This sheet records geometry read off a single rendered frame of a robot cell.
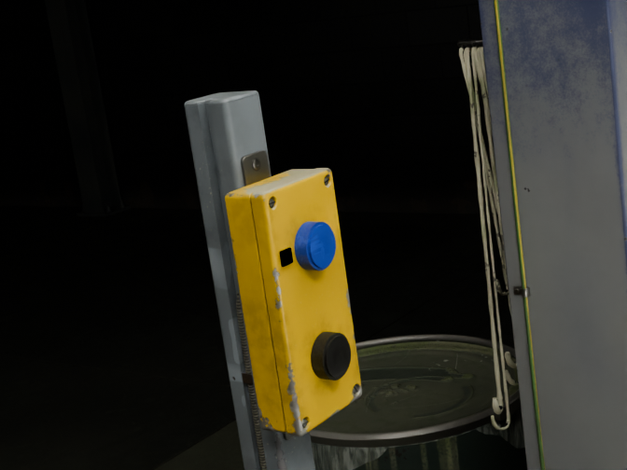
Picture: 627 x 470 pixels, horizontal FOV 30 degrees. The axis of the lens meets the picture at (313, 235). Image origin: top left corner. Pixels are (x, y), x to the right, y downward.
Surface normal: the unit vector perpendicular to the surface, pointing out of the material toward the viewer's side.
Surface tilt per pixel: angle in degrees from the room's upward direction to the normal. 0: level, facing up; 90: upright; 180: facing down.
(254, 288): 90
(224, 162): 90
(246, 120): 90
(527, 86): 90
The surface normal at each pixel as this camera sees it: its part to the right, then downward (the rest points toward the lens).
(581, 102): -0.58, 0.26
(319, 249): 0.80, 0.03
